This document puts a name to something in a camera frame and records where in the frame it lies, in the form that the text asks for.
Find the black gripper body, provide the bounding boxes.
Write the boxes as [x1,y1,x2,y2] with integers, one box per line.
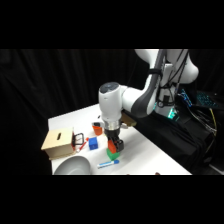
[104,128,122,144]

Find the green cube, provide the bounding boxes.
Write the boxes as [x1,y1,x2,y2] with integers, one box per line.
[106,148,121,161]

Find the blue cube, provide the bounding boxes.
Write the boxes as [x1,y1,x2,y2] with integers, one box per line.
[88,136,100,151]

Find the orange plastic cup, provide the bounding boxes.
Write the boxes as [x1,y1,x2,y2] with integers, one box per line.
[92,122,105,136]

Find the white marker with blue cap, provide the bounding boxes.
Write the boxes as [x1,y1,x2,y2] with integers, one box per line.
[97,159,120,169]

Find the grey bowl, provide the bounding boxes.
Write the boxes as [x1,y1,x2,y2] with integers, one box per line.
[53,155,92,176]

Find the black cloth-covered stand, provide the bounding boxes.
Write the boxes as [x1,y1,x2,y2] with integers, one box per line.
[122,99,224,175]

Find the wooden box with slot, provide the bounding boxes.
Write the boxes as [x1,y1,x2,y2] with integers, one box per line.
[40,126,77,160]

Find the small green light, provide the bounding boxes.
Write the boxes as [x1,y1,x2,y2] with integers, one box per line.
[168,108,181,122]

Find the black curtain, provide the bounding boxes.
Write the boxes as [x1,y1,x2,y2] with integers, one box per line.
[0,49,224,175]

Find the blue-lit keyboard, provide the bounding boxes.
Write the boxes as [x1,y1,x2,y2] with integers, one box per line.
[195,89,224,110]

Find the tan wrist mount bracket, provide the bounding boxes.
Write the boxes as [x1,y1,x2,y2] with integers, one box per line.
[121,112,138,128]

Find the red-handled small tool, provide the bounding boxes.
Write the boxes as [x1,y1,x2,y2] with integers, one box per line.
[76,137,90,153]

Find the black wire frame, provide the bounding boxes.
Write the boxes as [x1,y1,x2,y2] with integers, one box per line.
[72,132,85,148]

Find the black cables on arm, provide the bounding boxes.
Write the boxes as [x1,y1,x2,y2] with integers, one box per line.
[156,49,190,108]

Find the blue-lit cable bundle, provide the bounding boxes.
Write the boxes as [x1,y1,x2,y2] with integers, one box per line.
[178,88,195,108]

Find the yellow cable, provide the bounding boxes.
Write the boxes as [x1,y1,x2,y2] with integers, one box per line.
[208,108,219,136]

